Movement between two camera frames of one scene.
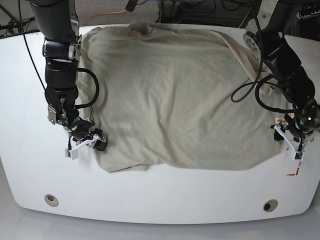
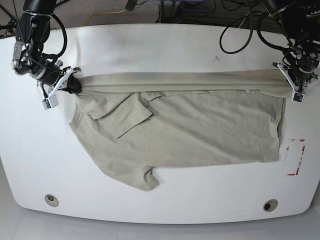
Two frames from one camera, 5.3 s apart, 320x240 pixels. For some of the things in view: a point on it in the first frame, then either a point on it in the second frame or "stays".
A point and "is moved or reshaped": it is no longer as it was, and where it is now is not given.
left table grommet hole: [51, 200] stays
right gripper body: [305, 121] to [303, 64]
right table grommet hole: [270, 205] stays
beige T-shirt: [177, 98] is moved or reshaped
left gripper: [82, 129] to [51, 76]
